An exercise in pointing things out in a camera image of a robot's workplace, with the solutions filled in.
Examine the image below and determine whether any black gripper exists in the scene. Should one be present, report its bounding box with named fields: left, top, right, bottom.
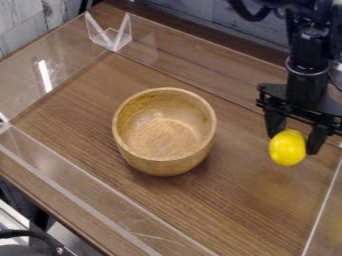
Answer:
left=256, top=83, right=342, bottom=155

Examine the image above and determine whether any yellow lemon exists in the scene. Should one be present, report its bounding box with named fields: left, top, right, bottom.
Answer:
left=268, top=129, right=306, bottom=167

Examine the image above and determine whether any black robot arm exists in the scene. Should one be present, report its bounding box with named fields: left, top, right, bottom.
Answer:
left=227, top=0, right=342, bottom=155

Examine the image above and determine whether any brown wooden bowl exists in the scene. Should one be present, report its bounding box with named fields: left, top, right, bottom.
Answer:
left=112, top=87, right=217, bottom=176

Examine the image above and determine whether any clear acrylic tray wall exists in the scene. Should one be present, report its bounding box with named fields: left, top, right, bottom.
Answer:
left=0, top=10, right=342, bottom=256

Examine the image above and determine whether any black metal table mount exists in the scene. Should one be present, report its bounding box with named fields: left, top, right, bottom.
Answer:
left=28, top=219, right=97, bottom=256

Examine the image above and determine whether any black cable under table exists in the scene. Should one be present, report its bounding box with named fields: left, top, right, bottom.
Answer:
left=0, top=229, right=64, bottom=256

